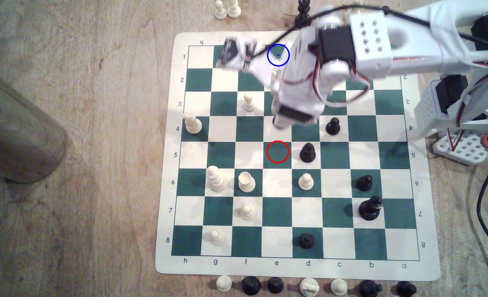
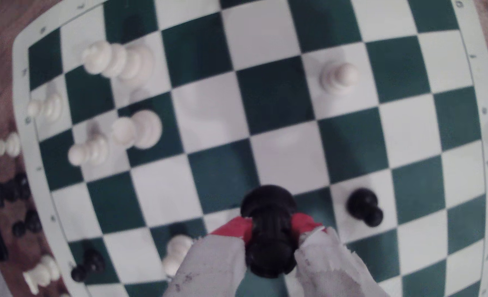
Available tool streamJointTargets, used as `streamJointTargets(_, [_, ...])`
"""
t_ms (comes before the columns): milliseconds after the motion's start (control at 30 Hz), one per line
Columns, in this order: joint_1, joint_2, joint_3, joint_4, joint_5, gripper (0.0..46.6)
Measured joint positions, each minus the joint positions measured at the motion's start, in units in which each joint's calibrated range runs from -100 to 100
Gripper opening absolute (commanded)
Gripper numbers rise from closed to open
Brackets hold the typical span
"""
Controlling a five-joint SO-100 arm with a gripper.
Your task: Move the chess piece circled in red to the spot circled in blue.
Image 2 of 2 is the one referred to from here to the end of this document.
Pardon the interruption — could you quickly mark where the white orange-tipped gripper finger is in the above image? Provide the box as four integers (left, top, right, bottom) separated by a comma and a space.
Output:
291, 212, 389, 297
163, 216, 253, 297

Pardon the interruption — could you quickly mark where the white chess rook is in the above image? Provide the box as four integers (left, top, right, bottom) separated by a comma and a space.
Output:
112, 109, 163, 150

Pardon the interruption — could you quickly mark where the white chess queen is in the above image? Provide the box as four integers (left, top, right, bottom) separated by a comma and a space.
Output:
81, 40, 154, 85

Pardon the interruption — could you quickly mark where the green white chess mat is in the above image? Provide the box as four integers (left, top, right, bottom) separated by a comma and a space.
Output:
12, 0, 488, 297

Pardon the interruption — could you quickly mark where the white chess knight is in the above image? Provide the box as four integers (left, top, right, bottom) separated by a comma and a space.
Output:
22, 255, 61, 295

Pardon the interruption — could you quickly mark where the black chess pawn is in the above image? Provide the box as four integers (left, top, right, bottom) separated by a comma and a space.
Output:
70, 249, 106, 283
12, 210, 43, 238
346, 188, 384, 228

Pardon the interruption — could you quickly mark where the black chess rook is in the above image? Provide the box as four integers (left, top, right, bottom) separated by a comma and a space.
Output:
0, 172, 32, 208
240, 184, 299, 279

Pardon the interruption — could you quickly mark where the white chess pawn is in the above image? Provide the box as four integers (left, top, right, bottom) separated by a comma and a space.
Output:
67, 134, 109, 167
319, 62, 359, 95
0, 132, 21, 158
162, 234, 194, 278
26, 92, 63, 121

